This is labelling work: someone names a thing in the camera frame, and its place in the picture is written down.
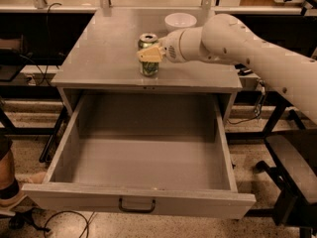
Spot person's leg with shoe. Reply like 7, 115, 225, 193
0, 136, 48, 216

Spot grey cabinet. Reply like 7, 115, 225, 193
53, 7, 242, 118

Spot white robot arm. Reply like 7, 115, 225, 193
137, 14, 317, 123

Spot white ceramic bowl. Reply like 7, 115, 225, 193
164, 13, 197, 32

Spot black floor cable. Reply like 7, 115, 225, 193
43, 210, 97, 238

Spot open grey top drawer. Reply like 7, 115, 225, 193
23, 93, 256, 219

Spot black drawer handle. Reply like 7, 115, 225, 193
118, 197, 157, 214

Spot green soda can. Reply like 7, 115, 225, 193
138, 33, 159, 76

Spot black office chair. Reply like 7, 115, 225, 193
255, 129, 317, 238

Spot black power adapter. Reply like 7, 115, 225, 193
238, 67, 253, 75

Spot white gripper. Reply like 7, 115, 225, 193
137, 30, 185, 62

